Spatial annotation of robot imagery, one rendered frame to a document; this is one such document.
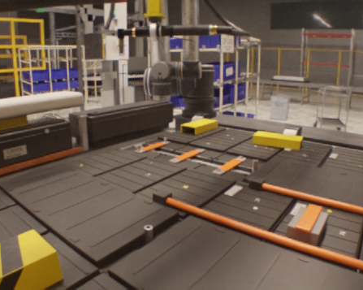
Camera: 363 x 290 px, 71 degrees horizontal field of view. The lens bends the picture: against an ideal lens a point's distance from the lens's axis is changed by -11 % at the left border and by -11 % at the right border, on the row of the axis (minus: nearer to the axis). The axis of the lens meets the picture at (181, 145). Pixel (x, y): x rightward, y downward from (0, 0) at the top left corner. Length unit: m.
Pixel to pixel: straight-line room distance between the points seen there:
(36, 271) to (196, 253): 0.21
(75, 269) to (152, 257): 0.11
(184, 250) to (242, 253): 0.08
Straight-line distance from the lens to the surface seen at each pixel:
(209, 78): 1.94
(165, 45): 1.89
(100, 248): 0.43
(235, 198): 0.58
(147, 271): 0.39
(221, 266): 0.40
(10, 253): 0.40
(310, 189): 0.65
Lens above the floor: 1.26
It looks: 16 degrees down
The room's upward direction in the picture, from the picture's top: straight up
